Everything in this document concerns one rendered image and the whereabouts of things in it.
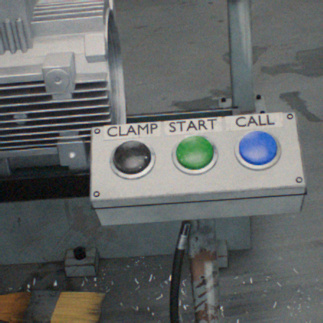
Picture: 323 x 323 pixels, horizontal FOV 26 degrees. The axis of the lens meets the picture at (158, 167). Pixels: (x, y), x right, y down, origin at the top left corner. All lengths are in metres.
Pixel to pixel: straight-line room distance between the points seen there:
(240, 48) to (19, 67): 0.46
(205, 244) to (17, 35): 0.31
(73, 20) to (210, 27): 0.82
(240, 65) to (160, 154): 0.59
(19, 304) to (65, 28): 0.32
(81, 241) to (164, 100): 0.45
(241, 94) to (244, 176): 0.62
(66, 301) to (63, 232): 0.09
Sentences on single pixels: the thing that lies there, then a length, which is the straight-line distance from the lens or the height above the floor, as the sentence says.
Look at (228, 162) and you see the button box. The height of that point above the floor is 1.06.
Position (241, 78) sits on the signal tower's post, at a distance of 1.15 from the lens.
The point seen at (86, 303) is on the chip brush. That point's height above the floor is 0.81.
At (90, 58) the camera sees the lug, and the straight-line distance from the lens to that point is 0.75.
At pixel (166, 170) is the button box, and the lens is 0.56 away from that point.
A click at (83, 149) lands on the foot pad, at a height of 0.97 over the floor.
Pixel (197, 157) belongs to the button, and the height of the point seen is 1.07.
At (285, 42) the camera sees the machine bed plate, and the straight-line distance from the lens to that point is 1.47.
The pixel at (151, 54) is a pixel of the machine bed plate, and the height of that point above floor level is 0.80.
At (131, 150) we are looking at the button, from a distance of 0.56.
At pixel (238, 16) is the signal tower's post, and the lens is 1.11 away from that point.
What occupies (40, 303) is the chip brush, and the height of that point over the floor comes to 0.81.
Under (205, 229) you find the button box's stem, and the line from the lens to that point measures 0.61.
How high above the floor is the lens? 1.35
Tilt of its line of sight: 32 degrees down
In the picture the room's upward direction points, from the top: 6 degrees counter-clockwise
